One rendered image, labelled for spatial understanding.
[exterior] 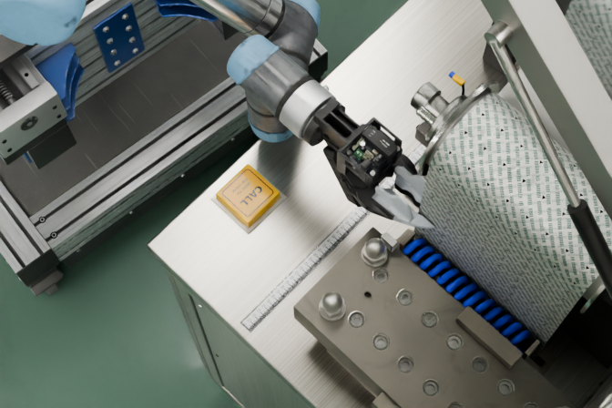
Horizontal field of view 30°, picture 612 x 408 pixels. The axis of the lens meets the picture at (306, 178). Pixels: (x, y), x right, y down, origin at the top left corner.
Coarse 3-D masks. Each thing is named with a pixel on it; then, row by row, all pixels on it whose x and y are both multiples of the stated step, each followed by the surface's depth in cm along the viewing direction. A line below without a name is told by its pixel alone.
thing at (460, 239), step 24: (432, 192) 144; (432, 216) 150; (456, 216) 143; (432, 240) 157; (456, 240) 150; (480, 240) 143; (456, 264) 157; (480, 264) 150; (504, 264) 143; (480, 288) 156; (504, 288) 149; (528, 288) 143; (528, 312) 149; (552, 312) 143
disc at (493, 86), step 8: (480, 88) 135; (488, 88) 137; (496, 88) 140; (472, 96) 134; (480, 96) 136; (464, 104) 133; (456, 112) 133; (448, 120) 133; (440, 128) 134; (448, 128) 135; (440, 136) 134; (432, 144) 134; (424, 152) 135; (432, 152) 137; (424, 160) 137; (424, 168) 140
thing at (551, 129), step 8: (520, 72) 145; (504, 88) 145; (528, 88) 144; (504, 96) 145; (512, 96) 144; (536, 96) 144; (512, 104) 144; (536, 104) 144; (520, 112) 144; (544, 112) 143; (544, 120) 143; (552, 128) 143; (552, 136) 143; (560, 136) 142; (560, 144) 142
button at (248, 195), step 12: (252, 168) 174; (240, 180) 173; (252, 180) 173; (264, 180) 173; (228, 192) 173; (240, 192) 172; (252, 192) 172; (264, 192) 172; (276, 192) 172; (228, 204) 172; (240, 204) 172; (252, 204) 172; (264, 204) 172; (240, 216) 171; (252, 216) 171
